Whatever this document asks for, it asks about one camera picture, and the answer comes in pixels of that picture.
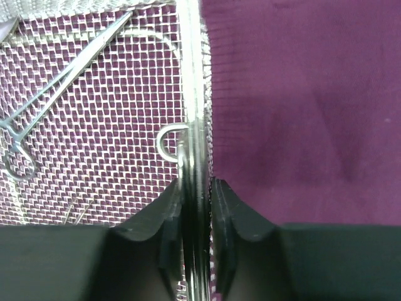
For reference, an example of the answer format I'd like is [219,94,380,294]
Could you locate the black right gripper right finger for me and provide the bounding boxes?
[211,179,400,300]

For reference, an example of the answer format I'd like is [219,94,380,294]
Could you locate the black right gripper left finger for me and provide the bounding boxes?
[1,181,181,300]

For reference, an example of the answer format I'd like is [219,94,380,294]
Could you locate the wire mesh instrument tray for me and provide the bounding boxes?
[1,1,212,300]

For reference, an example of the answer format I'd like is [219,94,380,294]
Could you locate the purple cloth wrap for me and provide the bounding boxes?
[0,0,401,301]

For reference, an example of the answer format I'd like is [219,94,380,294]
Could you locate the steel tweezers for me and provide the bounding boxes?
[62,198,94,225]

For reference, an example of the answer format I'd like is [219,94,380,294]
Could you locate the steel forceps right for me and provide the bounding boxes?
[0,11,134,181]

